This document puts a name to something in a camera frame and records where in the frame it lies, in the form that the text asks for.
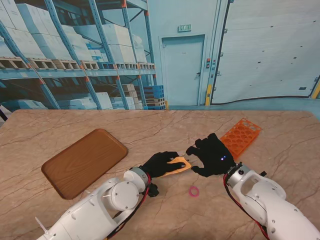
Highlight red black left arm cable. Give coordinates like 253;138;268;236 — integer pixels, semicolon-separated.
107;173;152;240

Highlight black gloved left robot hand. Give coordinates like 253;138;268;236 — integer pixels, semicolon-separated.
143;151;188;179

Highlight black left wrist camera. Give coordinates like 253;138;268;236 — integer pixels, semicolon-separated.
147;183;160;198

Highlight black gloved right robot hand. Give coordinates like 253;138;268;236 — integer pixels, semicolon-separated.
185;132;237;179

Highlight red black right arm cable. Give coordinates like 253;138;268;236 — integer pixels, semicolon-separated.
223;174;271;240

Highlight yellow cloth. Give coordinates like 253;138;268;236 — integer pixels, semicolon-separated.
159;156;193;177

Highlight orange test tube rack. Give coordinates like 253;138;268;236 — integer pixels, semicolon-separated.
219;117;263;161

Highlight printed warehouse backdrop banner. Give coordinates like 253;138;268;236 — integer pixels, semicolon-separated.
0;0;320;112

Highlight brown wooden tray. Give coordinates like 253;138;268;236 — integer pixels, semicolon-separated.
41;128;129;200

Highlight pink rubber band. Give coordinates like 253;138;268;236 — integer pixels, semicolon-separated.
188;185;201;198

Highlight red black arm cable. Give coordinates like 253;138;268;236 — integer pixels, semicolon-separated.
223;174;271;240
107;173;152;240

